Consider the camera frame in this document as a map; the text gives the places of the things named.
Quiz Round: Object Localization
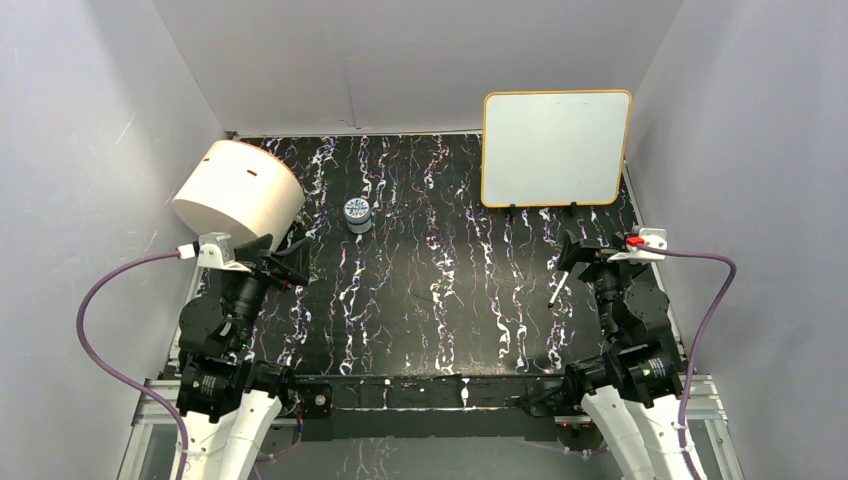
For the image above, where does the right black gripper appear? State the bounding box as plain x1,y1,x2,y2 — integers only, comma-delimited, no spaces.
555,228,643,340

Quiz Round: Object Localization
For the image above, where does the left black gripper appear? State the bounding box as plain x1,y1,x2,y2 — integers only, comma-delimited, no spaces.
223,232,311,350

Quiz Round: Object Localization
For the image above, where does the white marker pen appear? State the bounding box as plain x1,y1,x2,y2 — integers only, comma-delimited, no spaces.
547,271,569,309

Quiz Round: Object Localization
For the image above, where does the yellow framed whiteboard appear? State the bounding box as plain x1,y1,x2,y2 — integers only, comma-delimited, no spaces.
480,89,632,208

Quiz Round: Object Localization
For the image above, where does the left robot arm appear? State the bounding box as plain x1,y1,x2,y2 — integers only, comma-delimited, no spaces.
172,232,312,479

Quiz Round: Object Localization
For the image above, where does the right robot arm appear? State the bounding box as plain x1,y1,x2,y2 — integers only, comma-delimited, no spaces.
557,227,705,479

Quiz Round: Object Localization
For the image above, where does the cream cylindrical box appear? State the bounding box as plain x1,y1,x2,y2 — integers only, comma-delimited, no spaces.
171,140,305,250

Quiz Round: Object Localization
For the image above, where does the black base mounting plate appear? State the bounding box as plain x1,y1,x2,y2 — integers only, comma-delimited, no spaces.
294,374,589,441

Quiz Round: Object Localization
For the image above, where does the wire whiteboard stand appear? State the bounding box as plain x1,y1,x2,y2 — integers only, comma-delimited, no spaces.
505,202,579,223

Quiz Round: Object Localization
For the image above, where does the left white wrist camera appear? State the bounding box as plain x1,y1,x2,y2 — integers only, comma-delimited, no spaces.
176,232,251,273

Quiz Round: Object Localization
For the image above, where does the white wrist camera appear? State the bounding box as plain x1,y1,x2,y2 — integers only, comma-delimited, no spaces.
607,227,668,264
176,232,251,273

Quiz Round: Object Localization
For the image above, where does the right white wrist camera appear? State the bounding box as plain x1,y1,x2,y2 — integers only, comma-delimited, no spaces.
607,227,668,264

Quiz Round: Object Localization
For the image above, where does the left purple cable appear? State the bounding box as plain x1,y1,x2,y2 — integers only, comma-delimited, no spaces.
76,249,198,480

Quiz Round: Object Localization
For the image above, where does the aluminium frame rail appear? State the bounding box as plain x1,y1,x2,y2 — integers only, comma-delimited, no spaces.
118,375,744,479

